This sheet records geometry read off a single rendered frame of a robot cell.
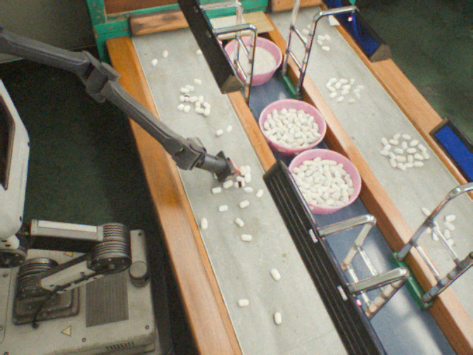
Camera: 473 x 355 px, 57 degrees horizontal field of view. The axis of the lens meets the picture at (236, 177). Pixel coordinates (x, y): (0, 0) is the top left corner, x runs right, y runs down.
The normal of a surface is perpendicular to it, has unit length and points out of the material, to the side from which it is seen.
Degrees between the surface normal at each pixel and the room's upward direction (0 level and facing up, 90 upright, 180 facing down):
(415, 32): 0
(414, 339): 0
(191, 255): 0
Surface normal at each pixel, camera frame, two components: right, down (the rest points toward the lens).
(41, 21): 0.37, 0.77
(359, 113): 0.05, -0.59
